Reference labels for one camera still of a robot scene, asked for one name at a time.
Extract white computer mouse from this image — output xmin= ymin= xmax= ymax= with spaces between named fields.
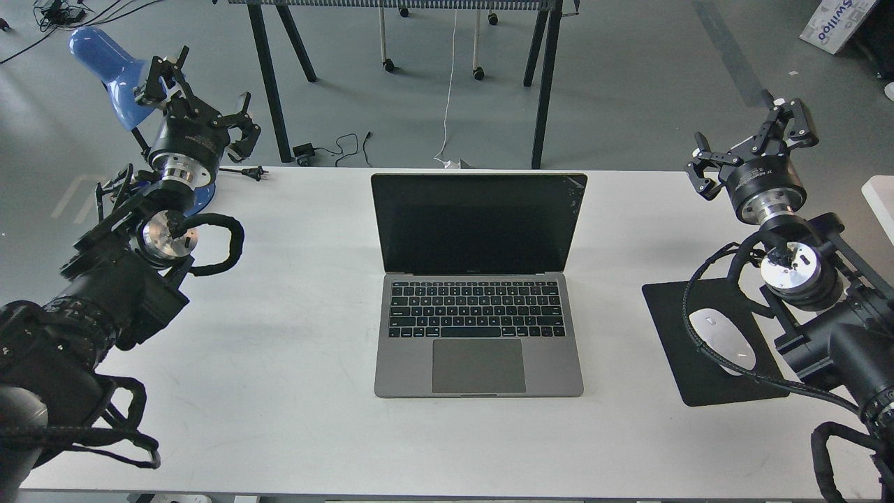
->
xmin=689 ymin=308 xmax=756 ymax=370

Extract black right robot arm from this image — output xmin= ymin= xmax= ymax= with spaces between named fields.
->
xmin=681 ymin=89 xmax=893 ymax=502

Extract black power adapter cable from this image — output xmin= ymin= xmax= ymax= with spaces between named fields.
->
xmin=292 ymin=131 xmax=374 ymax=168

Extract white cardboard box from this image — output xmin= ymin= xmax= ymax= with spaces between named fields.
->
xmin=799 ymin=0 xmax=880 ymax=55

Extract black mouse pad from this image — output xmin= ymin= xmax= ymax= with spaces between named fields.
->
xmin=642 ymin=278 xmax=789 ymax=407

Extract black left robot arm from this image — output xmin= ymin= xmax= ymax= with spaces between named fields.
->
xmin=1 ymin=48 xmax=260 ymax=502

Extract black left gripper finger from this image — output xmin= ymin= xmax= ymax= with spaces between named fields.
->
xmin=213 ymin=92 xmax=261 ymax=163
xmin=135 ymin=47 xmax=196 ymax=112

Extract black cables on floor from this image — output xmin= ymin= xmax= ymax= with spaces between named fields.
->
xmin=0 ymin=0 xmax=165 ymax=66

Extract black metal table frame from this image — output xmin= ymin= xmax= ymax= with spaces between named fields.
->
xmin=207 ymin=1 xmax=595 ymax=169

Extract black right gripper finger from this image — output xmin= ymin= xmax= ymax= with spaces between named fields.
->
xmin=742 ymin=89 xmax=819 ymax=160
xmin=684 ymin=131 xmax=742 ymax=201

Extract white rolling rack legs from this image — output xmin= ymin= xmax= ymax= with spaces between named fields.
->
xmin=376 ymin=1 xmax=499 ymax=82

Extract grey laptop notebook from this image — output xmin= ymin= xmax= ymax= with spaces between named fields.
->
xmin=371 ymin=171 xmax=588 ymax=398

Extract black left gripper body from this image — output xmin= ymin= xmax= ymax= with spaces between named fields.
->
xmin=147 ymin=96 xmax=230 ymax=189

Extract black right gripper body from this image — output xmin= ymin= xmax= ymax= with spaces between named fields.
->
xmin=725 ymin=155 xmax=807 ymax=226

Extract white hanging cable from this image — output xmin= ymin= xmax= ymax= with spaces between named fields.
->
xmin=433 ymin=8 xmax=472 ymax=170

